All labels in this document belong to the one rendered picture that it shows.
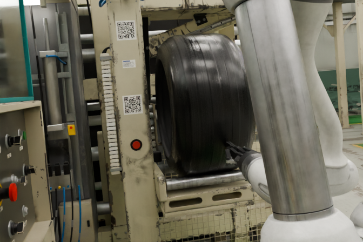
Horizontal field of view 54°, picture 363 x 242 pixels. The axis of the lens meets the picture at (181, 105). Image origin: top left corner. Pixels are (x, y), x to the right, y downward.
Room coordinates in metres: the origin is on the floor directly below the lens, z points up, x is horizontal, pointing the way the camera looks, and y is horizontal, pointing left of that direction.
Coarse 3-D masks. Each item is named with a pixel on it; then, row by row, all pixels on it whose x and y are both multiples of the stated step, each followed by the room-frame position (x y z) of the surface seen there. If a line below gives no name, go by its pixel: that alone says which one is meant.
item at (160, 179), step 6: (156, 168) 1.46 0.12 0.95; (156, 174) 1.36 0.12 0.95; (162, 174) 1.34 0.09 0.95; (156, 180) 1.37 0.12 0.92; (162, 180) 1.31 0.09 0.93; (156, 186) 1.39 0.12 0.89; (162, 186) 1.31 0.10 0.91; (156, 192) 1.40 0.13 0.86; (162, 192) 1.31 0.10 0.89; (162, 198) 1.31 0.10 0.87
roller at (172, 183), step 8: (192, 176) 1.39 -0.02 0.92; (200, 176) 1.39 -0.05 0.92; (208, 176) 1.39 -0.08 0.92; (216, 176) 1.39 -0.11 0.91; (224, 176) 1.40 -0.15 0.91; (232, 176) 1.40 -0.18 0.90; (240, 176) 1.41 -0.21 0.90; (168, 184) 1.35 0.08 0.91; (176, 184) 1.36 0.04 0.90; (184, 184) 1.36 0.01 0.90; (192, 184) 1.37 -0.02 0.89; (200, 184) 1.38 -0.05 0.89; (208, 184) 1.39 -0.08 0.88
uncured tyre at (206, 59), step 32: (160, 64) 1.60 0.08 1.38; (192, 64) 1.28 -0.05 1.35; (224, 64) 1.30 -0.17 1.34; (160, 96) 1.72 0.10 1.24; (192, 96) 1.24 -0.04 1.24; (224, 96) 1.26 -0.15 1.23; (160, 128) 1.69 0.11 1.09; (192, 128) 1.24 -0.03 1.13; (224, 128) 1.26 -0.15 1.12; (192, 160) 1.31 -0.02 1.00; (224, 160) 1.34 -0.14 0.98
